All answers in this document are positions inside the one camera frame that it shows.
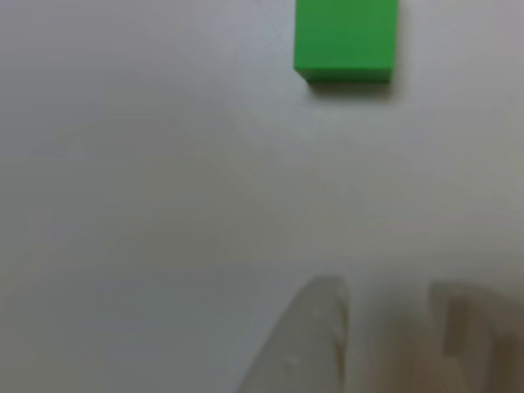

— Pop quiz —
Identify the green cube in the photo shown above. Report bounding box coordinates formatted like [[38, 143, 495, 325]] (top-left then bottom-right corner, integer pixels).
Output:
[[292, 0, 400, 85]]

